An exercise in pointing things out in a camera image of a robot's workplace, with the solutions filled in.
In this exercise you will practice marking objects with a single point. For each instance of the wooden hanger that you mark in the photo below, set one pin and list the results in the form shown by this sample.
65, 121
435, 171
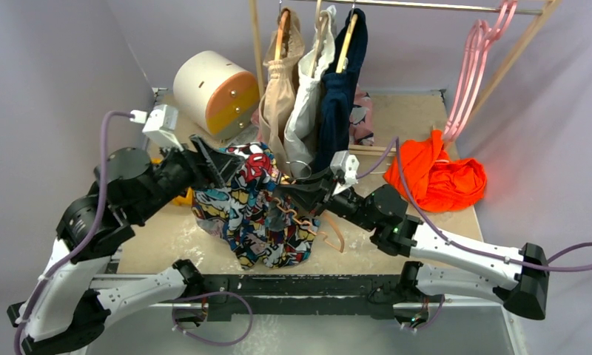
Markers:
306, 215

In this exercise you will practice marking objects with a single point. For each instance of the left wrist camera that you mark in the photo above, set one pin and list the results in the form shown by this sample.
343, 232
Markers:
159, 125

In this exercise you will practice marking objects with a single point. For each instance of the colourful comic print shorts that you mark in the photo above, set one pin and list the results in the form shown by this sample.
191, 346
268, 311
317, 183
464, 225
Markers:
258, 226

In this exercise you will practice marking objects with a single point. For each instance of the beige hanging shorts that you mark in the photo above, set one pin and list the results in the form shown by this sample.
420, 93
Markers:
278, 101

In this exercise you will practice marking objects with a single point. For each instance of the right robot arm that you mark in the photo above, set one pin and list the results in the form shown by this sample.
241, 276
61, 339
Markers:
439, 262

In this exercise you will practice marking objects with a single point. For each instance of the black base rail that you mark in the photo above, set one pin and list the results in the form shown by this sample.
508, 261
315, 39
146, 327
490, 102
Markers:
378, 296

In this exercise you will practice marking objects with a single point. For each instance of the yellow plastic bin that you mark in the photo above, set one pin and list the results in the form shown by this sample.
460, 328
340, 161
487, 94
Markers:
184, 199

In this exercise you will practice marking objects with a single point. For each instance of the paper label card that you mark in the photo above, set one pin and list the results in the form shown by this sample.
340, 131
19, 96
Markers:
247, 135

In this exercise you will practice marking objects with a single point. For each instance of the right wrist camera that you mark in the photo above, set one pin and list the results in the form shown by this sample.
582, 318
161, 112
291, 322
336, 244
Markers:
344, 166

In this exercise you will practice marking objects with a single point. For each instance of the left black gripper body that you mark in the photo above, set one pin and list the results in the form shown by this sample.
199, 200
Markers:
180, 170

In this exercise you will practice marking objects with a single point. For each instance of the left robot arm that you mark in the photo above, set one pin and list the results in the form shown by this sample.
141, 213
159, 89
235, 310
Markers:
63, 313

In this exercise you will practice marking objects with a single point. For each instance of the navy hanging shorts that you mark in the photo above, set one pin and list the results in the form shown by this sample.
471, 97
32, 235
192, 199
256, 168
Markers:
340, 83

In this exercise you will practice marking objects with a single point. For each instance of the pink patterned garment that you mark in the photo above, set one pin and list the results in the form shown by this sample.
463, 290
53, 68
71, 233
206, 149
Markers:
361, 122

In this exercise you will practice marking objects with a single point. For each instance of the wooden clothes rack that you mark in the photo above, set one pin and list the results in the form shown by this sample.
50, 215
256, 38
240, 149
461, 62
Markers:
541, 17

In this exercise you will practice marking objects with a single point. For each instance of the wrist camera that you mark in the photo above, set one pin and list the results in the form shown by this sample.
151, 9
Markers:
344, 166
159, 125

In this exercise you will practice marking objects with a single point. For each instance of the white hanging shorts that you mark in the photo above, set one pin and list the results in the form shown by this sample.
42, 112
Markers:
300, 133

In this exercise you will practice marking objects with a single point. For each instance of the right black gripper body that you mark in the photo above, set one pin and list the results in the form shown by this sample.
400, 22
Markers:
323, 185

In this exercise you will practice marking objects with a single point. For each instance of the white round drawer cabinet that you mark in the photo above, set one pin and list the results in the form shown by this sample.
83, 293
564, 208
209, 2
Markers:
216, 94

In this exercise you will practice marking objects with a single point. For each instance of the pink plastic hanger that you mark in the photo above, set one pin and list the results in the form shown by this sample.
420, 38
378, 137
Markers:
481, 37

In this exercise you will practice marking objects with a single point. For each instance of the orange garment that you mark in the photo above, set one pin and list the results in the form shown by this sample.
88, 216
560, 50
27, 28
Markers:
438, 183

